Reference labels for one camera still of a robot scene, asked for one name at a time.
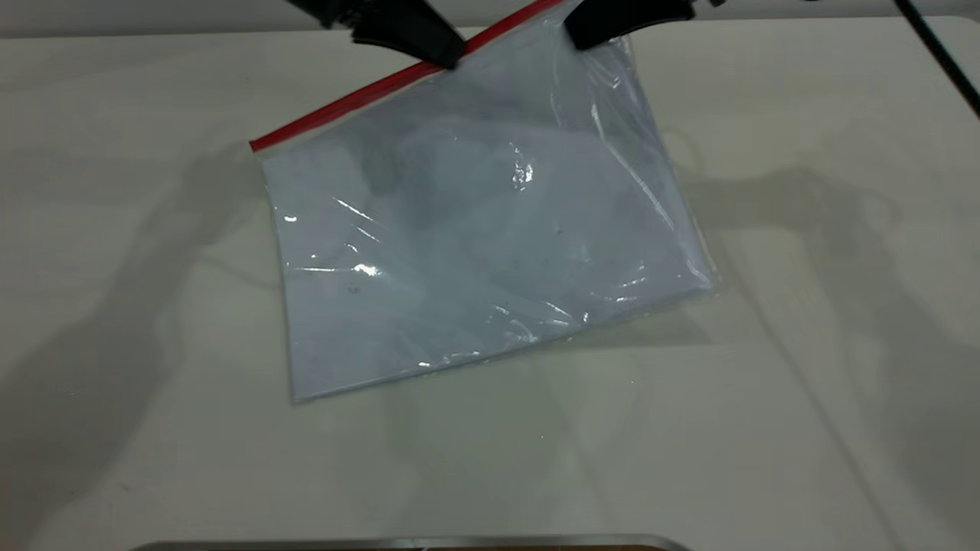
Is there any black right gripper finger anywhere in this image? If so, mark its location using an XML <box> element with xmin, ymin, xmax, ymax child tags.
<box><xmin>643</xmin><ymin>0</ymin><xmax>695</xmax><ymax>25</ymax></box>
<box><xmin>564</xmin><ymin>0</ymin><xmax>652</xmax><ymax>51</ymax></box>

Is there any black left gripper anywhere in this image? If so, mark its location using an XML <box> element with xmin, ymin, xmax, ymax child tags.
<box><xmin>286</xmin><ymin>0</ymin><xmax>467</xmax><ymax>71</ymax></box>

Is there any clear plastic red-zip bag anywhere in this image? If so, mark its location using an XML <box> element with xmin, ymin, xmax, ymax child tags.
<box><xmin>250</xmin><ymin>0</ymin><xmax>720</xmax><ymax>404</ymax></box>

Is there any metal tray edge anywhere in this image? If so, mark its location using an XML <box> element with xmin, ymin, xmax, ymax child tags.
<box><xmin>129</xmin><ymin>533</ymin><xmax>694</xmax><ymax>551</ymax></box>

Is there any black braided cable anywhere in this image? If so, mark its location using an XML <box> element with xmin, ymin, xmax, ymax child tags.
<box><xmin>894</xmin><ymin>0</ymin><xmax>980</xmax><ymax>121</ymax></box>

